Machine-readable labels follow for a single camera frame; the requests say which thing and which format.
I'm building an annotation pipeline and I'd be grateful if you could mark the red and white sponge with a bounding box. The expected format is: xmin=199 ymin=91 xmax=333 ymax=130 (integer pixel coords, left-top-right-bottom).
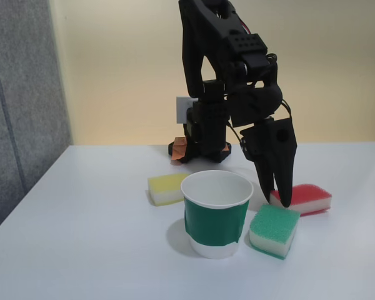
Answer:
xmin=269 ymin=183 xmax=333 ymax=217

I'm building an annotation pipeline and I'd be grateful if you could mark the green and white sponge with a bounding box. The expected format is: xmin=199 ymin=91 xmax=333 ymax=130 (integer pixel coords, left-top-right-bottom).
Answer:
xmin=249 ymin=203 xmax=301 ymax=260

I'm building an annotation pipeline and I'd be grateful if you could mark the white paper cup green band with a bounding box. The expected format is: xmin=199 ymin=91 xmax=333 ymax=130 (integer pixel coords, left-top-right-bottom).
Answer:
xmin=180 ymin=170 xmax=254 ymax=259

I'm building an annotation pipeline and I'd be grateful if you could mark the large orange tape piece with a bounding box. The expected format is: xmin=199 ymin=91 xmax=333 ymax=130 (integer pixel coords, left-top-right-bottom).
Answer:
xmin=171 ymin=136 xmax=188 ymax=162

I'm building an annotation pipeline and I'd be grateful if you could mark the white controller board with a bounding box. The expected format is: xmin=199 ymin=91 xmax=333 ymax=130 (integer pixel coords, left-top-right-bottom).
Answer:
xmin=176 ymin=96 xmax=198 ymax=123

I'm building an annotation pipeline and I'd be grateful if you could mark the yellow and white sponge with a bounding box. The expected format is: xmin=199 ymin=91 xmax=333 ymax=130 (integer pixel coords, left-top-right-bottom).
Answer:
xmin=147 ymin=172 xmax=191 ymax=207

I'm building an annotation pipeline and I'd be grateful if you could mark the grey fabric partition panel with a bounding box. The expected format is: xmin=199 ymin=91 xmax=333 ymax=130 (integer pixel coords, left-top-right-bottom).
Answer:
xmin=0 ymin=0 xmax=73 ymax=240

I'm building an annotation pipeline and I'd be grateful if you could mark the thin black base cable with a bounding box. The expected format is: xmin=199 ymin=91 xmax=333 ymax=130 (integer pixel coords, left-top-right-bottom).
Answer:
xmin=227 ymin=121 xmax=243 ymax=144

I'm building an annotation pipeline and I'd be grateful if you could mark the black looped motor cable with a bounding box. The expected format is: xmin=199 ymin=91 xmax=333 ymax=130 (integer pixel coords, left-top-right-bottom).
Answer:
xmin=279 ymin=99 xmax=293 ymax=120

